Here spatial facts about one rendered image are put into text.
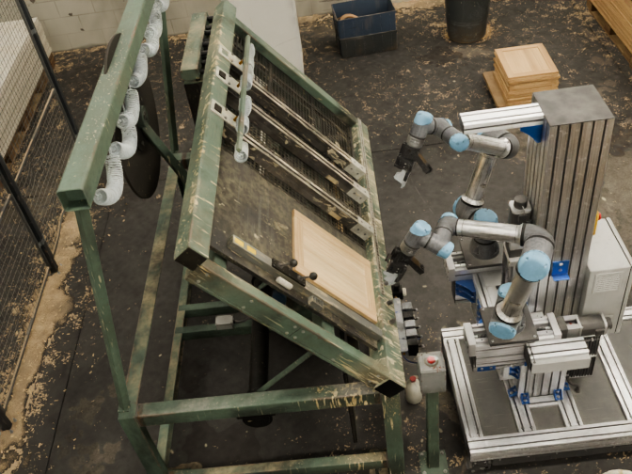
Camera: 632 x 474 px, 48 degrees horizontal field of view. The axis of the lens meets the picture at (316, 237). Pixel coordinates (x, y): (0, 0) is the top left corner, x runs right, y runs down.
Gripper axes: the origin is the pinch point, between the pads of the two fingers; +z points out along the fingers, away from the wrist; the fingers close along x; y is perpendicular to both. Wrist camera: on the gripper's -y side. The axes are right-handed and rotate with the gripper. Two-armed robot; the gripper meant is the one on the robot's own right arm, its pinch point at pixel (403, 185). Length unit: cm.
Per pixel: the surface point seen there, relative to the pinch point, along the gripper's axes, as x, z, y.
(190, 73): -50, 3, 132
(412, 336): -7, 79, -31
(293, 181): -30, 32, 56
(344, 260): -18, 58, 16
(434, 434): 7, 120, -60
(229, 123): -7, 5, 90
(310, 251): 3, 49, 31
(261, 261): 44, 39, 45
